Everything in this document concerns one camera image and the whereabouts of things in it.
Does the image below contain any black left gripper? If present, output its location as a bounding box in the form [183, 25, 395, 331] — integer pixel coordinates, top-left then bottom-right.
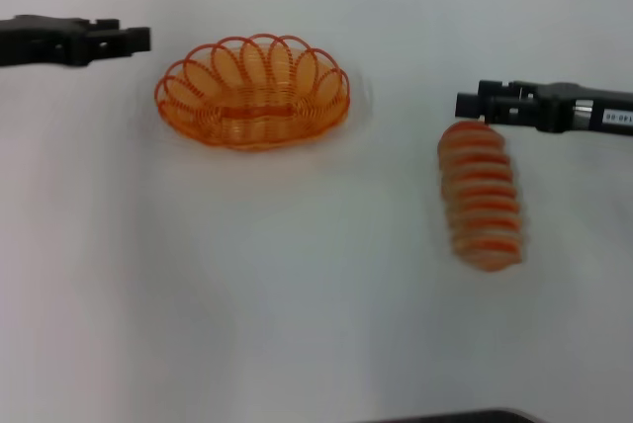
[0, 14, 152, 69]

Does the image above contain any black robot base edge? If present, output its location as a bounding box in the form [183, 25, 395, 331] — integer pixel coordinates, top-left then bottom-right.
[355, 407, 541, 423]

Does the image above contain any long striped bread loaf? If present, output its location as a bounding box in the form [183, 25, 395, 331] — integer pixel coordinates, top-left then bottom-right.
[436, 121, 523, 274]

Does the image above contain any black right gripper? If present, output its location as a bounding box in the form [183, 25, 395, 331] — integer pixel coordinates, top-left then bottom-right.
[455, 78, 633, 138]

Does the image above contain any orange woven plastic basket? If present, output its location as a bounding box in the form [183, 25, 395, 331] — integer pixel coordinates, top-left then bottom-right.
[154, 33, 352, 153]

